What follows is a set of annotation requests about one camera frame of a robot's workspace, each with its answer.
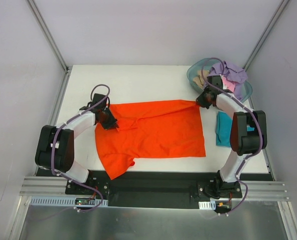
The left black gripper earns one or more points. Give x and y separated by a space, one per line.
108 120

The right aluminium frame post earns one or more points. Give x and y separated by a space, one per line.
283 4

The beige t shirt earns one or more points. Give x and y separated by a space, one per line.
198 79

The teal plastic basket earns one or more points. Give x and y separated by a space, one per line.
192 72

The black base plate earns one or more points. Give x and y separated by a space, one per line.
168 190

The pink t shirt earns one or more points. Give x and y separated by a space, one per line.
229 85

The purple t shirt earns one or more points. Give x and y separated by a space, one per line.
232 72

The orange t shirt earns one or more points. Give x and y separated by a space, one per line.
150 130

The aluminium frame post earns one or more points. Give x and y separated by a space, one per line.
283 4
47 34

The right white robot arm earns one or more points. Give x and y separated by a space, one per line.
248 135

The teal folded t shirt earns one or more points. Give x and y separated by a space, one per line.
223 129

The left aluminium frame post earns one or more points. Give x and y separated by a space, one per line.
47 34

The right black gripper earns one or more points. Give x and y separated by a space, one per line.
203 100

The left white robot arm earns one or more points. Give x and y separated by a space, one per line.
56 145

